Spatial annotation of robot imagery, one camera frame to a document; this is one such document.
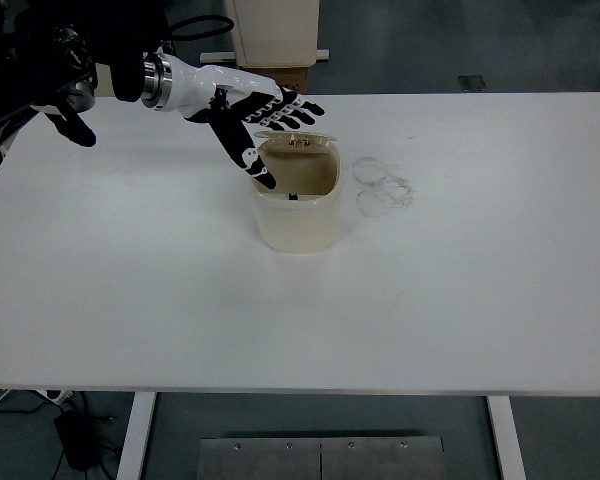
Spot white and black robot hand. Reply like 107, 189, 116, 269
167, 54, 326, 192

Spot cream hinged trash bin lid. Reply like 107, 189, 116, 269
254, 128, 339, 151

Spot cream plastic trash bin body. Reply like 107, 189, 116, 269
250, 139, 343, 255

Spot white floor base bar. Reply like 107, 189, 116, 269
199, 49, 331, 65

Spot white upright cabinet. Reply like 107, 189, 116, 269
223, 0, 321, 69

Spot brown cardboard box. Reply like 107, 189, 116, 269
239, 64, 310, 95

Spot white table leg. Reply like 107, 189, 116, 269
486, 394, 527, 480
115, 392, 157, 480

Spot black power adapter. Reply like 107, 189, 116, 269
53, 409, 101, 471

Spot grey metal plate with screws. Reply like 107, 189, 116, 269
199, 436, 446, 480

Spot black cable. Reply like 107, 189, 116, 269
0, 392, 124, 480

